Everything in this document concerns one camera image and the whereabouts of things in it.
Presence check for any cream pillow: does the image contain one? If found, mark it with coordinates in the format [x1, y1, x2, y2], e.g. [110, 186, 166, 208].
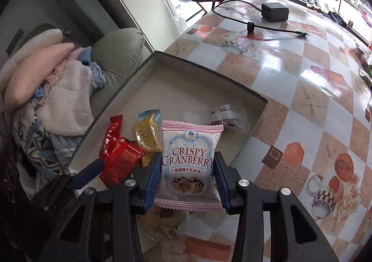
[0, 28, 64, 88]

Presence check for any pink white snack packet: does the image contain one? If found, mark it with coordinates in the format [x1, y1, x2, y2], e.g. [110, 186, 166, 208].
[153, 119, 225, 211]

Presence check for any pink pillow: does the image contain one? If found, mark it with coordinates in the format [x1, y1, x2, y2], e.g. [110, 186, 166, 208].
[4, 43, 75, 111]

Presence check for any pink garment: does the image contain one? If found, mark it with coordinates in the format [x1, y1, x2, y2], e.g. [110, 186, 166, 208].
[43, 48, 85, 88]

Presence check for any pile of mixed snack packets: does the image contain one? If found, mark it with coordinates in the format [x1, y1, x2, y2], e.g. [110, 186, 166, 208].
[353, 41, 372, 85]

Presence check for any textured red snack packet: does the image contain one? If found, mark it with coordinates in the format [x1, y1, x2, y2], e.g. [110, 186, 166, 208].
[99, 136, 146, 188]

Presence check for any light blue lace cloth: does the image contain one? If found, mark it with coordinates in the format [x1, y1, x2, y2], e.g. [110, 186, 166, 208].
[78, 47, 106, 97]

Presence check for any grey cardboard box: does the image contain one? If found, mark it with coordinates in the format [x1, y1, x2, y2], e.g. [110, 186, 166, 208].
[68, 50, 268, 251]

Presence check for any black power adapter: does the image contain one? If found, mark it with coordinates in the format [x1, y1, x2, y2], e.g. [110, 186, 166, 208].
[261, 3, 289, 22]

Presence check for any glossy red snack packet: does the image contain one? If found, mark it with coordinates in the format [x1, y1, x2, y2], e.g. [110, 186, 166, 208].
[99, 115, 124, 164]

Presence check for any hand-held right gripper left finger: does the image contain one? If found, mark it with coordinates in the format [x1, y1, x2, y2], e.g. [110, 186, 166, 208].
[52, 152, 162, 262]

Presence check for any black power cable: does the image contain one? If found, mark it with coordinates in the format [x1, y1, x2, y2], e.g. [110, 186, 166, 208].
[212, 0, 310, 38]

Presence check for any gold snack packet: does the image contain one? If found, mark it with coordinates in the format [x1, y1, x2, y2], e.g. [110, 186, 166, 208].
[132, 113, 163, 167]

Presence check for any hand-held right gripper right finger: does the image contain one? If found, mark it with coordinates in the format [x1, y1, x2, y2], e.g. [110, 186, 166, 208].
[213, 152, 339, 262]

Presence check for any clear dark snack packet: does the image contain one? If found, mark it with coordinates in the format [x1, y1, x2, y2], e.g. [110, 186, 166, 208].
[209, 104, 247, 129]

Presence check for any light blue snack packet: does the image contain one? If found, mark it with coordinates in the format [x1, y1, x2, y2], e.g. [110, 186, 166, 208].
[138, 109, 161, 127]

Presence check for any black bag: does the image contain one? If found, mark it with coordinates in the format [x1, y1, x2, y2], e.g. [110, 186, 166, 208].
[328, 10, 347, 27]

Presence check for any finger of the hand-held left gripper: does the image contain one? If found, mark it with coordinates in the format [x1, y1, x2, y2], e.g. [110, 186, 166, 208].
[32, 160, 105, 216]

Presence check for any beige snack packet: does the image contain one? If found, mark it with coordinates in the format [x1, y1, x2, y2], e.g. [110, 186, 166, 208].
[139, 207, 189, 239]

